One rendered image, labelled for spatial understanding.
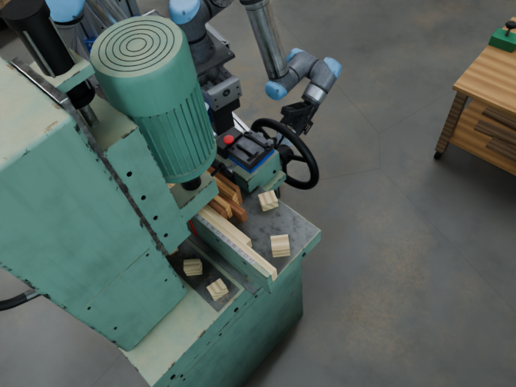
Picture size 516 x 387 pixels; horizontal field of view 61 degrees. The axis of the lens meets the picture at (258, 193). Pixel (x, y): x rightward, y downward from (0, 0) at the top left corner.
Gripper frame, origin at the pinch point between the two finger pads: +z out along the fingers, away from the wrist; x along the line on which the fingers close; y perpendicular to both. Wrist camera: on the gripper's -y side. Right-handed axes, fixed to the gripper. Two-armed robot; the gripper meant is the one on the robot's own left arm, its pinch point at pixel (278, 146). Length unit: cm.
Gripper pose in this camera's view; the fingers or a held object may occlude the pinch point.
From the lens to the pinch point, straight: 156.7
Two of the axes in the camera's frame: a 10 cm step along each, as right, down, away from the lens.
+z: -5.4, 8.3, 1.2
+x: -7.3, -5.3, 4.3
